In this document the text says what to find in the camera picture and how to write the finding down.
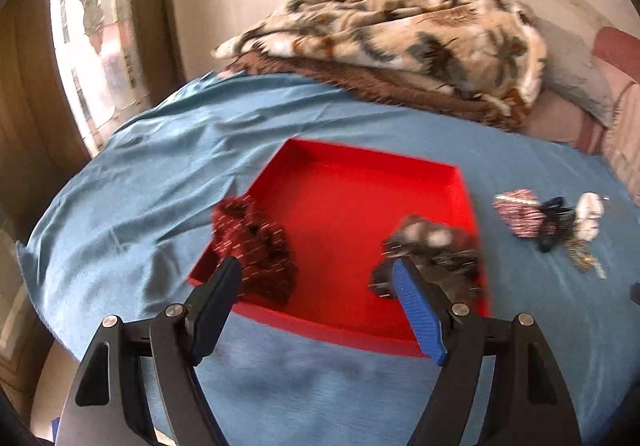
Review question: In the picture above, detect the grey brown fuzzy scrunchie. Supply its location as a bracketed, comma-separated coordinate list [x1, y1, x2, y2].
[369, 214, 483, 305]

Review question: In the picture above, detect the red white striped scrunchie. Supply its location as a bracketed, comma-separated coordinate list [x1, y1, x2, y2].
[494, 189, 544, 238]

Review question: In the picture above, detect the white cherry print scrunchie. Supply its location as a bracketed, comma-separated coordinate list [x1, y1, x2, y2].
[574, 192, 604, 241]

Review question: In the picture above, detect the red jewelry tray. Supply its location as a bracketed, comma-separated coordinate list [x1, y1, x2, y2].
[188, 137, 492, 358]

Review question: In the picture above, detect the light blue bed cloth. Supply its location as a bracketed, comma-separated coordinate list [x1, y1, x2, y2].
[16, 74, 639, 445]

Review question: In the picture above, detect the black beaded hair clip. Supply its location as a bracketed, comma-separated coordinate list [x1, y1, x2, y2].
[537, 197, 576, 253]

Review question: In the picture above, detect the dark red sparkly scrunchie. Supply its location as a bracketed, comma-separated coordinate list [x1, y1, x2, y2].
[213, 195, 297, 305]

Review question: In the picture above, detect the pink striped floral pillow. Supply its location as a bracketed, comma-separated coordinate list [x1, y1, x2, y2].
[602, 62, 640, 204]

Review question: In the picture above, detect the pink bed sheet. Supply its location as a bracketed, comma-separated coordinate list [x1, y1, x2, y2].
[521, 27, 639, 154]

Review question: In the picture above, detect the brown fleece blanket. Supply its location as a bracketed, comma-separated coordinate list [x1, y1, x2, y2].
[226, 50, 530, 132]

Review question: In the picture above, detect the grey blue pillow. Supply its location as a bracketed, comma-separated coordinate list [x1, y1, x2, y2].
[535, 18, 613, 128]

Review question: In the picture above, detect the leaf-patterned beige blanket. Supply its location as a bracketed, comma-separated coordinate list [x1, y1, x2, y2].
[213, 0, 548, 107]

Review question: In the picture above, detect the window with patterned curtain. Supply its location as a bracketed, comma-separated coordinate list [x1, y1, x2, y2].
[50, 0, 151, 157]

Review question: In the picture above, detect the leopard print hair tie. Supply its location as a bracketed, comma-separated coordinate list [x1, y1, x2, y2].
[564, 237, 608, 280]

